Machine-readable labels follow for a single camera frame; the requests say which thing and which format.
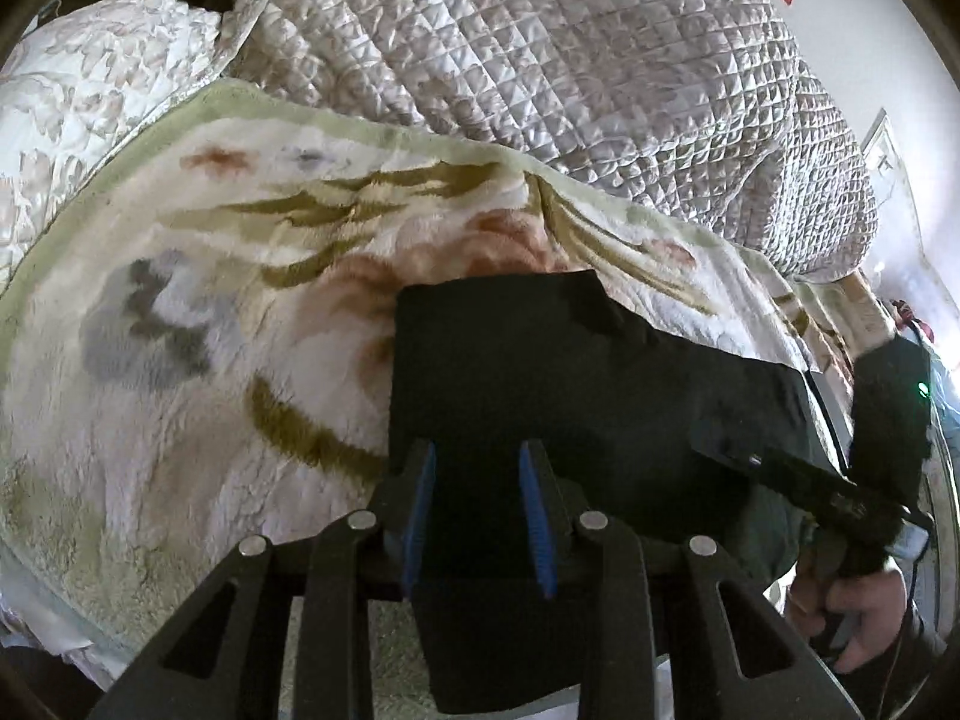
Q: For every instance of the black pants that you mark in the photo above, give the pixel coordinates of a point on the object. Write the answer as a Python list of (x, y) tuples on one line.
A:
[(570, 390)]

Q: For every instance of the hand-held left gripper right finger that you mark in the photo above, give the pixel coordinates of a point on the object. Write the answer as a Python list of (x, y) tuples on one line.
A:
[(535, 521)]

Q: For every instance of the silver quilted bedspread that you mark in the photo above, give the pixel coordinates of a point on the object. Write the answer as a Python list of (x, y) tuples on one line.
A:
[(585, 75)]

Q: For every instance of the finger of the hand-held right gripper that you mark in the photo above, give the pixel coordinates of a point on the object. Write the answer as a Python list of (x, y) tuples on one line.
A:
[(772, 469)]

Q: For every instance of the white floral quilted cover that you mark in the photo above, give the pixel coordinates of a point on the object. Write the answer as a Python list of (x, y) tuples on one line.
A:
[(90, 97)]

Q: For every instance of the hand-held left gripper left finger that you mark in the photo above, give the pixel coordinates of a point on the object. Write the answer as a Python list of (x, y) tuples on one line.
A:
[(417, 521)]

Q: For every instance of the person's right hand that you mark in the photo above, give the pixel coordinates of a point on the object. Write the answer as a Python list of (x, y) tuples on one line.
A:
[(862, 615)]

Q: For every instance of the printed fleece blanket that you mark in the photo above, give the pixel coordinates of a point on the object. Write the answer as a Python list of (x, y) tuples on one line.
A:
[(225, 330)]

